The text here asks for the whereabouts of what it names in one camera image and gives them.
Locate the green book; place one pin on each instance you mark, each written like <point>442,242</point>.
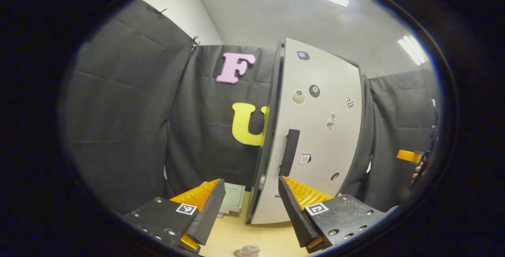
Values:
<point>234,197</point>

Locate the black backdrop cloth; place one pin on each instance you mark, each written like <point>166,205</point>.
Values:
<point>126,111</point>

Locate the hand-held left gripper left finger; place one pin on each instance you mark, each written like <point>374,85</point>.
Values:
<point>211,211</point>

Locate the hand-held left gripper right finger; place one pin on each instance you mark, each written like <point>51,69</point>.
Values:
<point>294,215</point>

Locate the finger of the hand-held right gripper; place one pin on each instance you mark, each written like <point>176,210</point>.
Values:
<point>408,156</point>

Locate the grey cabinet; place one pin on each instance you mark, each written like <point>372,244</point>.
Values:
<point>268,150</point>

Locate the clear bottle with pink label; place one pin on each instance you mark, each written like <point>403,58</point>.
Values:
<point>250,249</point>

